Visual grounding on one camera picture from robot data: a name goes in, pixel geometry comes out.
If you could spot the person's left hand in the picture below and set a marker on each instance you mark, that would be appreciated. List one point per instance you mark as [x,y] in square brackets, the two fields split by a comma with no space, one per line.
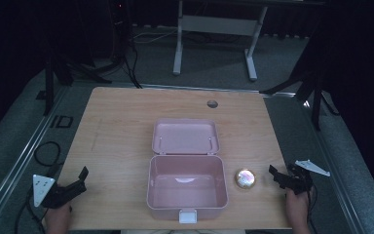
[58,219]

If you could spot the white metal desk frame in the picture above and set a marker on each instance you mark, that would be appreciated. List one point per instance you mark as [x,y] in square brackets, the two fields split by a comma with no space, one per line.
[219,26]

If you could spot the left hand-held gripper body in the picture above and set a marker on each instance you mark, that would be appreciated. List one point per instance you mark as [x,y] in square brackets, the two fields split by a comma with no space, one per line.
[58,193]

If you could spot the person's right hand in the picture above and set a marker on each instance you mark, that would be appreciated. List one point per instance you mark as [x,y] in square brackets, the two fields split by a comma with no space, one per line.
[297,209]

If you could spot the black tripod stand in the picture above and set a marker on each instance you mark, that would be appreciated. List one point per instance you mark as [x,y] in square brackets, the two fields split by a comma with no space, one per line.
[308,84]
[68,70]

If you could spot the pink plastic storage box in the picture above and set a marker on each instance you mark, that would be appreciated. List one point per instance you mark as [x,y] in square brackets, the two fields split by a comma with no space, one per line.
[186,169]

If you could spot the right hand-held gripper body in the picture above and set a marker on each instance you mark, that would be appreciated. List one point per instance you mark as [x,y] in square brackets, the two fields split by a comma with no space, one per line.
[300,177]

